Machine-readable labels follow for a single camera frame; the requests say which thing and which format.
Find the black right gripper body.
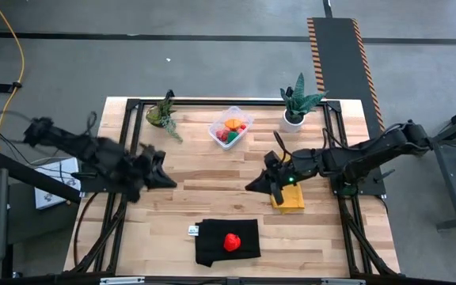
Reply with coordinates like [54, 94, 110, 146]
[281, 152, 316, 187]

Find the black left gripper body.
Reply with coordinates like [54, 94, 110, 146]
[112, 154, 152, 187]

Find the clear plastic tupperware container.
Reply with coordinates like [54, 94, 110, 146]
[207, 105, 255, 151]

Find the yellow folded cloth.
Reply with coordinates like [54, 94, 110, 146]
[269, 152, 306, 215]

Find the trailing succulent in dark pot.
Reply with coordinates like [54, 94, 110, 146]
[145, 89, 184, 143]

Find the snake plant in white pot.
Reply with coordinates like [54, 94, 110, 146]
[279, 72, 328, 134]

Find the red toy bell pepper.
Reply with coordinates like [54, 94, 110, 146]
[222, 232, 242, 253]

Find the black folded cloth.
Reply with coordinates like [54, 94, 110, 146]
[188, 218, 262, 268]

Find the white printed booklet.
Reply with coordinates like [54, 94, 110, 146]
[33, 158, 82, 210]

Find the black slanted beam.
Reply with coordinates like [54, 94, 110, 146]
[0, 152, 82, 205]

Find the black hazard-striped floor mat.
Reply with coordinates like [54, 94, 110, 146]
[306, 17, 390, 151]

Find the grey metal table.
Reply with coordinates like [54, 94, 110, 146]
[425, 98, 456, 230]

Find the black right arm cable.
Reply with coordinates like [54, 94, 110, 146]
[272, 130, 292, 158]

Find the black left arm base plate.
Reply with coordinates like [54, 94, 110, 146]
[79, 158, 138, 194]

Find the black aluminium table frame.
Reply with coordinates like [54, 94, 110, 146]
[63, 97, 401, 278]

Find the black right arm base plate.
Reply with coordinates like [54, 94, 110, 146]
[329, 164, 396, 196]

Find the dark brown cable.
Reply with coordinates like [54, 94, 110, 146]
[72, 192, 101, 268]

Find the silver aluminium bracket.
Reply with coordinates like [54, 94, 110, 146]
[99, 276, 146, 285]
[321, 278, 366, 285]

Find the black floor cable clamp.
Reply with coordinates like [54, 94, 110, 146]
[0, 81, 23, 94]

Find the yellow cable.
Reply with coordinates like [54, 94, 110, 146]
[0, 0, 26, 151]

